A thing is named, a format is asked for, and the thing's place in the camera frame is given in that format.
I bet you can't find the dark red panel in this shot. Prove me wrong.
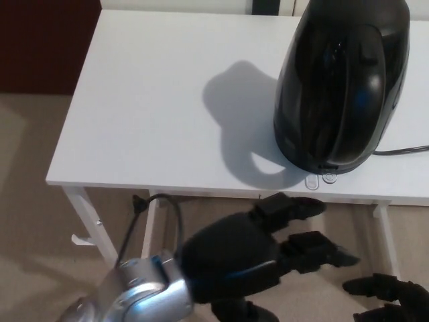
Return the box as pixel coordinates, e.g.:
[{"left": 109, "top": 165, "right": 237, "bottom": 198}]
[{"left": 0, "top": 0, "right": 102, "bottom": 97}]

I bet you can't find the black cabinet handle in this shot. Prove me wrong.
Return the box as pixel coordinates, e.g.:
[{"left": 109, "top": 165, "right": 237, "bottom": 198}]
[{"left": 251, "top": 0, "right": 280, "bottom": 16}]

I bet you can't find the white hook on table leg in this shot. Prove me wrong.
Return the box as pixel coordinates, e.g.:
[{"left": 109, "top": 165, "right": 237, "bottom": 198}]
[{"left": 70, "top": 233, "right": 95, "bottom": 247}]

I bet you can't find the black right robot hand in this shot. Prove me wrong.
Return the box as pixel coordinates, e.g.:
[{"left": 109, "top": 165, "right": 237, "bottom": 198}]
[{"left": 342, "top": 272, "right": 429, "bottom": 322}]

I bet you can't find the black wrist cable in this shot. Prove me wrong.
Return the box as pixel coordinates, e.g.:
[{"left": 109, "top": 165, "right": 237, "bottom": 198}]
[{"left": 115, "top": 193, "right": 184, "bottom": 270}]

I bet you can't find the black kettle power cable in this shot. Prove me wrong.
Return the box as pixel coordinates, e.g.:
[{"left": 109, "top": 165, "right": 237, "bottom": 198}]
[{"left": 372, "top": 144, "right": 429, "bottom": 157}]

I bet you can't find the black electric kettle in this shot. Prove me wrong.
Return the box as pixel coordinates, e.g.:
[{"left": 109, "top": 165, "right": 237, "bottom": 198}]
[{"left": 272, "top": 0, "right": 412, "bottom": 175}]

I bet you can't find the kettle base with clear buttons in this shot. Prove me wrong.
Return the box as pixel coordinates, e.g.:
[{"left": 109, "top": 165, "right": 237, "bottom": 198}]
[{"left": 290, "top": 152, "right": 372, "bottom": 191}]

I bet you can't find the white table with metal frame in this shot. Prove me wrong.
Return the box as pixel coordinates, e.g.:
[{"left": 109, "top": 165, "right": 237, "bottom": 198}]
[{"left": 45, "top": 9, "right": 429, "bottom": 280}]

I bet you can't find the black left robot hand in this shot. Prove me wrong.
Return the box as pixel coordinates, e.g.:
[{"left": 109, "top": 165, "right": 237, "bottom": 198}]
[{"left": 180, "top": 192, "right": 362, "bottom": 322}]

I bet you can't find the small black floor object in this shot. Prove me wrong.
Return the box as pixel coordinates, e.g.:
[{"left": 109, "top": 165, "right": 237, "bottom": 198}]
[{"left": 132, "top": 194, "right": 149, "bottom": 216}]

